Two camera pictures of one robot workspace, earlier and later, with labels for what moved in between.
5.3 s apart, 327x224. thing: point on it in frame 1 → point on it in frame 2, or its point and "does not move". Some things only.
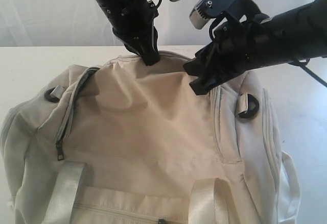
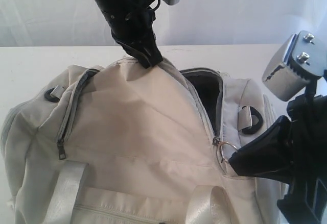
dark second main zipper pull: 60,153 does not move
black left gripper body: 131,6 does not move
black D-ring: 50,98 does not move
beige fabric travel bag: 128,142 does not move
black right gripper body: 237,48 → 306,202
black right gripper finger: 204,64 → 271,154
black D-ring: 250,113 → 255,127
